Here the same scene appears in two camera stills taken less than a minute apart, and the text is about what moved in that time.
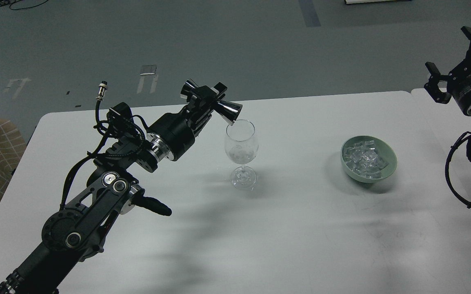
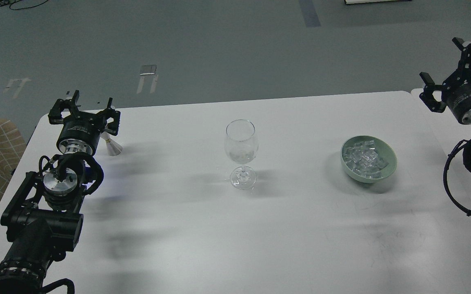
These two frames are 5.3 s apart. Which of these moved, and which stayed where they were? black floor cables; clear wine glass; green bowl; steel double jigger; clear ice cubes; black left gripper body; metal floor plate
Moved: black left gripper body; steel double jigger
Stayed: metal floor plate; green bowl; black floor cables; clear ice cubes; clear wine glass
